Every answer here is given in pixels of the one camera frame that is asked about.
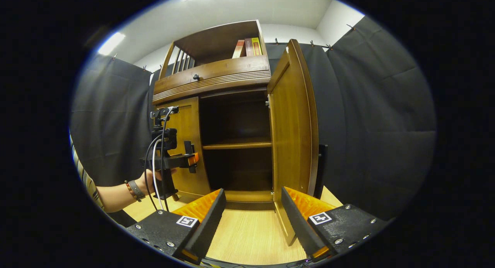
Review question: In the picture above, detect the black backdrop cloth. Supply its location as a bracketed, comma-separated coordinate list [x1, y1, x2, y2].
[70, 16, 437, 222]

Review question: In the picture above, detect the red book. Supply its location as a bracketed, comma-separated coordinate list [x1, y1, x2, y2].
[232, 40, 246, 59]

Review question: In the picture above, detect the black cable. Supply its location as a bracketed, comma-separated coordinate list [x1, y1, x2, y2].
[143, 108, 174, 212]

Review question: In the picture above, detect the wooden double-door shoe cabinet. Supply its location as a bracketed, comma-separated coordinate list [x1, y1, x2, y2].
[152, 20, 275, 210]

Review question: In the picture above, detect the black wrist strap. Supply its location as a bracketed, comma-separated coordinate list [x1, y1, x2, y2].
[129, 180, 146, 201]

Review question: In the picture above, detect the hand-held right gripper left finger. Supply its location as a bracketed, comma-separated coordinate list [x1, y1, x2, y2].
[125, 188, 227, 265]

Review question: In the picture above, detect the white cable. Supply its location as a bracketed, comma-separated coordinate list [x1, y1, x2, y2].
[152, 138, 165, 210]

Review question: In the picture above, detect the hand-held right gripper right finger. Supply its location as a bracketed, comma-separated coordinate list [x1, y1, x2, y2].
[281, 186, 396, 262]

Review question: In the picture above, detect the ceiling light strip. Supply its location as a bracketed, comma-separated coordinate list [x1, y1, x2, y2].
[97, 31, 126, 56]

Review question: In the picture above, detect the orange bead bracelet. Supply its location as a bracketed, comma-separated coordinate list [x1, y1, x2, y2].
[125, 181, 138, 202]

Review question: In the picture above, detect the wooden cabinet drawer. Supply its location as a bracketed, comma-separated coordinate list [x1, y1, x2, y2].
[154, 55, 271, 94]

